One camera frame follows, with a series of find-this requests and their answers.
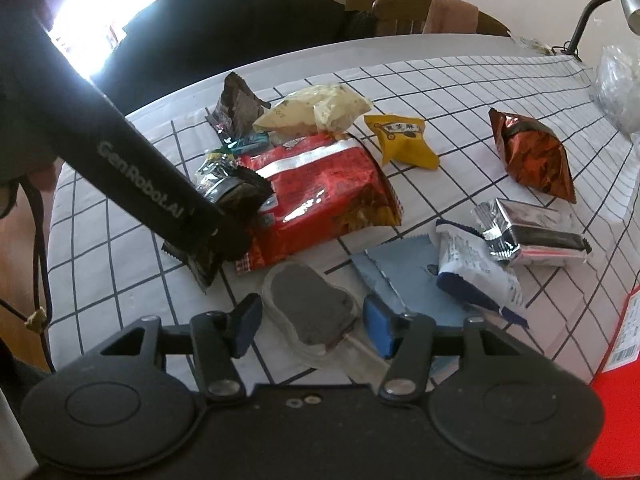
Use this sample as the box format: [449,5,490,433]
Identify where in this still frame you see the large red snack bag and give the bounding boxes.
[235,133,402,274]

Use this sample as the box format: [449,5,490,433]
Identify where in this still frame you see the black jacket with badge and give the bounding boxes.
[91,0,376,114]

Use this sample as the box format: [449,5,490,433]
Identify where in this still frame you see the red-brown foil snack bag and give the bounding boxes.
[488,107,577,204]

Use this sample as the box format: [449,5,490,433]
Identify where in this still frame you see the white blue snack packet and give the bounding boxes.
[435,219,529,328]

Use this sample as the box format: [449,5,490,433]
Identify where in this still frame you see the teal small candy bar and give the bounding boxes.
[224,133,271,157]

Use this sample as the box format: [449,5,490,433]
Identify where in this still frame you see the light blue flat packet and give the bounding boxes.
[352,235,476,328]

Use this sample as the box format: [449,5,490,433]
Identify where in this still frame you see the clear plastic bag grey contents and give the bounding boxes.
[590,41,639,136]

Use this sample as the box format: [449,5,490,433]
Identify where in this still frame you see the red cardboard box white inside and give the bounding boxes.
[588,287,640,479]

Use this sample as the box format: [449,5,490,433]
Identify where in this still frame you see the dark brown snack packet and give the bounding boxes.
[206,72,271,144]

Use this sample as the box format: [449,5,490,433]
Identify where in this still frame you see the silver pink wrapped snack bar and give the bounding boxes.
[473,198,592,266]

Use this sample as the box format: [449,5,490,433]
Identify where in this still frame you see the green black foil packet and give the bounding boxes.
[194,148,238,196]

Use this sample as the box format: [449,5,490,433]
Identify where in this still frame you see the silver desk lamp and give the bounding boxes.
[562,0,640,58]

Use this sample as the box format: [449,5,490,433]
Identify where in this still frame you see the yellow small snack packet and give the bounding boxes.
[363,114,439,170]

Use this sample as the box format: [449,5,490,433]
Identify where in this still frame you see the clear packet dark cake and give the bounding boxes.
[260,261,388,388]

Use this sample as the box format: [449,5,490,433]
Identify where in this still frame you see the wooden chair with pink cloth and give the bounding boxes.
[372,0,510,37]

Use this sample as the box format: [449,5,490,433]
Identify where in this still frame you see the white black checked tablecloth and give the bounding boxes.
[48,55,639,380]

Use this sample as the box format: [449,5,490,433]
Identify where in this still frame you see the cream pale snack bag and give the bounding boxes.
[253,84,372,144]

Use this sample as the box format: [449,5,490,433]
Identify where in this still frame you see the black snack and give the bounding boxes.
[162,166,273,290]

